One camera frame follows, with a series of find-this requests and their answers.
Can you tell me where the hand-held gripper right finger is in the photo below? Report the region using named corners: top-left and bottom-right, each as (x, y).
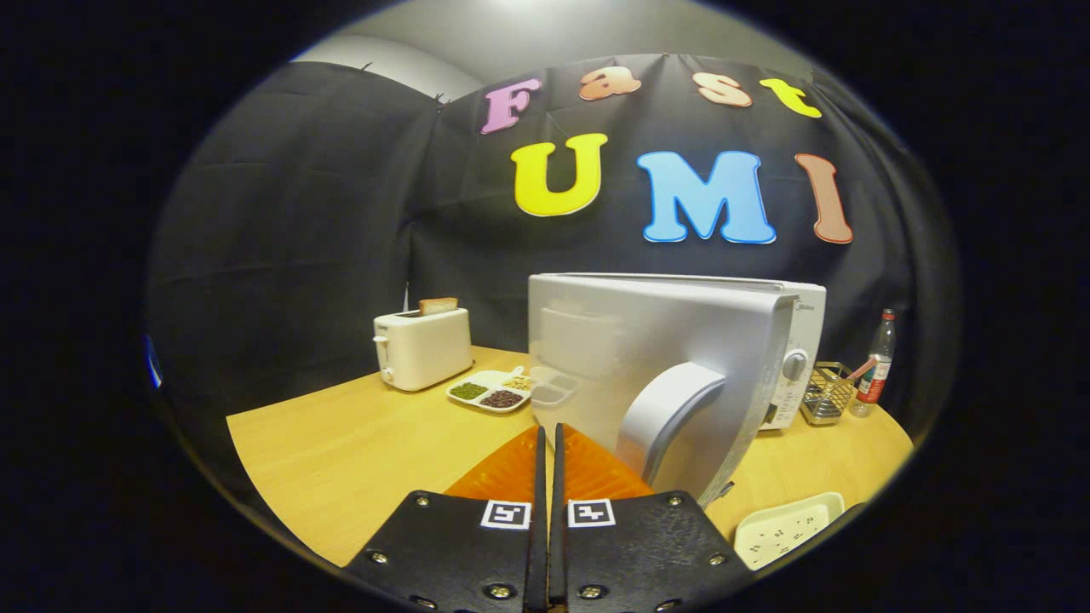
top-left (549, 422), bottom-right (754, 613)

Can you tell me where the white microwave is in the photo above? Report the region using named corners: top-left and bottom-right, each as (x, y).
top-left (527, 272), bottom-right (828, 509)

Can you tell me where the cream toaster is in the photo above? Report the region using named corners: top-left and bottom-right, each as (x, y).
top-left (373, 307), bottom-right (474, 392)

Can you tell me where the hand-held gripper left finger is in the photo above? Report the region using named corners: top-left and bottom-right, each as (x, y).
top-left (345, 424), bottom-right (548, 613)

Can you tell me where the pale square plate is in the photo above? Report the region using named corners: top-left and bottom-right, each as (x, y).
top-left (733, 491), bottom-right (846, 571)

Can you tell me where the clear bottle with red label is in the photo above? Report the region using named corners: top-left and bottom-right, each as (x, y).
top-left (850, 308), bottom-right (898, 418)

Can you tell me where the divided white dish with beans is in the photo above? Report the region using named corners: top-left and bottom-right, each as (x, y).
top-left (445, 366), bottom-right (537, 415)

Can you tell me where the metal wire basket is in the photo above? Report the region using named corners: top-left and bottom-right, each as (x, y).
top-left (800, 361), bottom-right (858, 427)

